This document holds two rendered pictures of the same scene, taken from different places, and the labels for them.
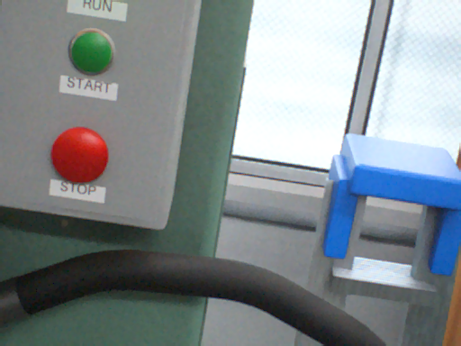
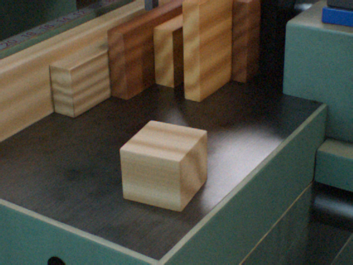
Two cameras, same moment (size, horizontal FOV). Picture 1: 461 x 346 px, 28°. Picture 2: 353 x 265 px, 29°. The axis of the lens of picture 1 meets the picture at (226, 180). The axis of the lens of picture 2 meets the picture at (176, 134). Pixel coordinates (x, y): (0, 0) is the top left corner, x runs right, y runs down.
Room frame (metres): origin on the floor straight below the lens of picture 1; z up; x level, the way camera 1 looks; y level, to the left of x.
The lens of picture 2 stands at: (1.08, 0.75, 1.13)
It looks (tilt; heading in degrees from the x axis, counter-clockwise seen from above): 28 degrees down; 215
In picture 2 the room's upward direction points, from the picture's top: 2 degrees counter-clockwise
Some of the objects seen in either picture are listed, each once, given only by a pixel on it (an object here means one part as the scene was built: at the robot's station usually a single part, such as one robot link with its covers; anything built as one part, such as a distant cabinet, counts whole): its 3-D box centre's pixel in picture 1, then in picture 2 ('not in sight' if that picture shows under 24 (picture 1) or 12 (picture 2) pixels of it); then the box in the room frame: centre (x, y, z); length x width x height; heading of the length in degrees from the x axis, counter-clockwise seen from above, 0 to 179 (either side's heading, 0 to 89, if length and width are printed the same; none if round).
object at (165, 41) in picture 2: not in sight; (232, 18); (0.55, 0.44, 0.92); 0.23 x 0.02 x 0.05; 2
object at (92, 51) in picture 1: (91, 52); not in sight; (0.46, 0.08, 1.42); 0.02 x 0.01 x 0.02; 92
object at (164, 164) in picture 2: not in sight; (165, 164); (0.79, 0.53, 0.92); 0.04 x 0.04 x 0.04; 10
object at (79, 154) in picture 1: (79, 155); not in sight; (0.46, 0.08, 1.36); 0.03 x 0.01 x 0.03; 92
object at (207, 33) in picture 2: not in sight; (263, 10); (0.55, 0.47, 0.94); 0.25 x 0.01 x 0.08; 2
